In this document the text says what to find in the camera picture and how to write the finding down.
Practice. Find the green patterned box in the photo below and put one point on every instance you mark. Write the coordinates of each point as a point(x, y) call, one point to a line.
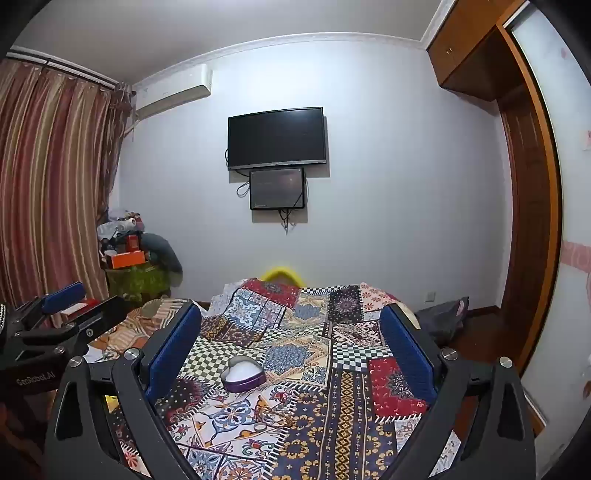
point(136, 280)

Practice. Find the black wall television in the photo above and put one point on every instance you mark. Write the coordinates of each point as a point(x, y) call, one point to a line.
point(277, 137)

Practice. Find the wooden wardrobe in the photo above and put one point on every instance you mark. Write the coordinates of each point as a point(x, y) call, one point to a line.
point(526, 184)

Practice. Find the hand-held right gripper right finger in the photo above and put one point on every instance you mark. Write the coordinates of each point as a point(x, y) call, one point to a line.
point(408, 353)

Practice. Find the patchwork printed blanket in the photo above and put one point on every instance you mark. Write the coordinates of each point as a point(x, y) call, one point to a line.
point(314, 415)

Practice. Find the red and white box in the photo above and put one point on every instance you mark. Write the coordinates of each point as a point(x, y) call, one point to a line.
point(81, 307)

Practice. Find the small black wall screen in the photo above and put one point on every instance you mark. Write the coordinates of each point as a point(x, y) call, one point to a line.
point(277, 188)

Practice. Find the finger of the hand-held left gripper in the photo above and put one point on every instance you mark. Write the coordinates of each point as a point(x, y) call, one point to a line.
point(64, 296)
point(92, 323)

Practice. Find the purple heart-shaped jewelry box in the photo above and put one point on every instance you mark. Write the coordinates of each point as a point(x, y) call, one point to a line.
point(242, 374)

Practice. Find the thin gold bangle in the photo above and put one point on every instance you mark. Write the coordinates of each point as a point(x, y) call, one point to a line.
point(272, 413)

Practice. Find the orange box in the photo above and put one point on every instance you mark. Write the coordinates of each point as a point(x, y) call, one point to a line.
point(125, 260)

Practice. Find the dark grey cushion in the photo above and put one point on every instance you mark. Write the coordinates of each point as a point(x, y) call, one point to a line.
point(161, 254)

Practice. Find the striped curtain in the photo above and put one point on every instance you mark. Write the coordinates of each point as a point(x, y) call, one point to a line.
point(51, 184)

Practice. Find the small red box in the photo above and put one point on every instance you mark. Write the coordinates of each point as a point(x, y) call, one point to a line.
point(133, 243)

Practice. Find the wall socket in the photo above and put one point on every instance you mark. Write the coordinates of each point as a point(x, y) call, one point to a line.
point(431, 296)

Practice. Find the yellow plastic chair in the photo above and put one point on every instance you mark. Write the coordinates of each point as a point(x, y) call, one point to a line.
point(279, 273)

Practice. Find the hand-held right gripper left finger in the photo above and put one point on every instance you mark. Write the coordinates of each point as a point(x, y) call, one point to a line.
point(171, 353)

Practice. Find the dark plastic bag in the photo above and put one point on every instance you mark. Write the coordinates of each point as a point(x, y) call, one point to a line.
point(441, 321)

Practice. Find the pile of white bags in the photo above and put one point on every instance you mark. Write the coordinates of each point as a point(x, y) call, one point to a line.
point(121, 224)

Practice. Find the striped orange quilt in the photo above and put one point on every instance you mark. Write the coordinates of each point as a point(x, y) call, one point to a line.
point(138, 318)

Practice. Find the white air conditioner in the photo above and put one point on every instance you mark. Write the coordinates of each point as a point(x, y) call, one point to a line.
point(171, 92)

